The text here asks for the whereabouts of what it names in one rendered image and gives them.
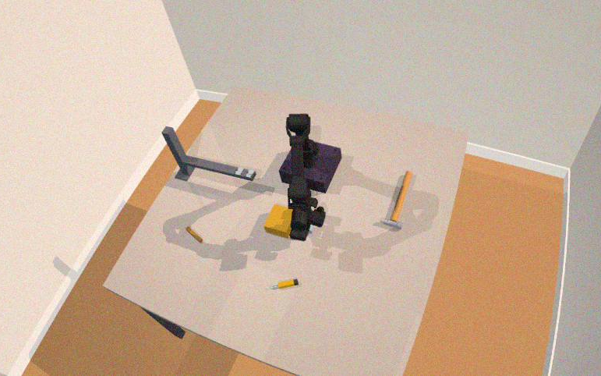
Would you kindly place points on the yellow screwdriver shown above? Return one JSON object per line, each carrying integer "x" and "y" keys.
{"x": 288, "y": 283}

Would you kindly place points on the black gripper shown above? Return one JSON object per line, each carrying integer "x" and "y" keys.
{"x": 301, "y": 236}

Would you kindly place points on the brown rectangular bar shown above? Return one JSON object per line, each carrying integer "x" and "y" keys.
{"x": 188, "y": 229}

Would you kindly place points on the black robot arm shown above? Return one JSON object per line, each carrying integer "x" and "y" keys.
{"x": 304, "y": 151}

